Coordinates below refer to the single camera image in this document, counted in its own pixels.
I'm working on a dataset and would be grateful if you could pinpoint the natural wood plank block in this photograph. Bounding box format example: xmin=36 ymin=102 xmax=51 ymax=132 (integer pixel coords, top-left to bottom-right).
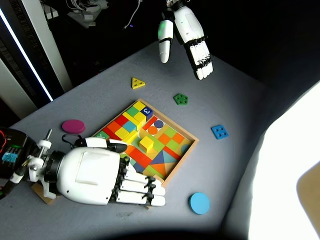
xmin=31 ymin=183 xmax=62 ymax=205

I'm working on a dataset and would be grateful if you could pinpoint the green pentagon holed block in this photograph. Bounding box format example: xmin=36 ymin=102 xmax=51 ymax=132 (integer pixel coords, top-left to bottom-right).
xmin=173 ymin=93 xmax=190 ymax=107

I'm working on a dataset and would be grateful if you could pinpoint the grey table cloth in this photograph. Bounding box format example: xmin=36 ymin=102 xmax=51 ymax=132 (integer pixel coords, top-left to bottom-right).
xmin=0 ymin=39 xmax=320 ymax=240

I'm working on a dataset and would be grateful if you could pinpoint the bright light strip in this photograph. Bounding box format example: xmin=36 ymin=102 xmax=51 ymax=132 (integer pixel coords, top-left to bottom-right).
xmin=0 ymin=7 xmax=54 ymax=103

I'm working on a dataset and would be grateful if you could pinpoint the white vertical post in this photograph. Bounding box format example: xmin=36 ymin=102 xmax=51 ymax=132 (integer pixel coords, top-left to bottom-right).
xmin=21 ymin=0 xmax=74 ymax=93

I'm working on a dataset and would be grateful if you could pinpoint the white device clutter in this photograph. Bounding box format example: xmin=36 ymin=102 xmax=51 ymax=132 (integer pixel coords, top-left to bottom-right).
xmin=66 ymin=0 xmax=111 ymax=29

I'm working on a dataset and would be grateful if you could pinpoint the blue square four-hole block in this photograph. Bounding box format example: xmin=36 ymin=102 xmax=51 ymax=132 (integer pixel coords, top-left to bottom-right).
xmin=211 ymin=124 xmax=230 ymax=140

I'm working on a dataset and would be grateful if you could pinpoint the wooden puzzle tray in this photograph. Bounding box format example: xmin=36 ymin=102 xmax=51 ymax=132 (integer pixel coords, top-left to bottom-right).
xmin=91 ymin=98 xmax=200 ymax=210

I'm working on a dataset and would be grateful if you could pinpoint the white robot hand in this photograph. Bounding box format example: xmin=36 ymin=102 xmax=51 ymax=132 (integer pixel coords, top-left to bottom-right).
xmin=56 ymin=137 xmax=167 ymax=208
xmin=157 ymin=5 xmax=215 ymax=81

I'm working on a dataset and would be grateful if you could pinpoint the yellow triangle holed block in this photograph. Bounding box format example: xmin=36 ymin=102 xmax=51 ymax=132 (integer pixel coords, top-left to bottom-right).
xmin=131 ymin=76 xmax=147 ymax=90

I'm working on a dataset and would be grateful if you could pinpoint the white cable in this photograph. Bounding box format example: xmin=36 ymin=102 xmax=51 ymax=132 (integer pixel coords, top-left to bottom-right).
xmin=124 ymin=0 xmax=143 ymax=29

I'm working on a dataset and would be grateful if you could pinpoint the blue round disc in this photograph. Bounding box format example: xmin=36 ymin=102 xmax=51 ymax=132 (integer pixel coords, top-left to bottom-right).
xmin=188 ymin=191 xmax=211 ymax=215

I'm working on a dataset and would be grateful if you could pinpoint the yellow cube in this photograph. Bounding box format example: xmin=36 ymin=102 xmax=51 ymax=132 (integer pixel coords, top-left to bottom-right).
xmin=139 ymin=136 xmax=155 ymax=154

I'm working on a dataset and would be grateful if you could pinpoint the magenta round disc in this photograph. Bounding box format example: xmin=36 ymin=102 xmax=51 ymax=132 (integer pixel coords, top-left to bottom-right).
xmin=61 ymin=119 xmax=86 ymax=135

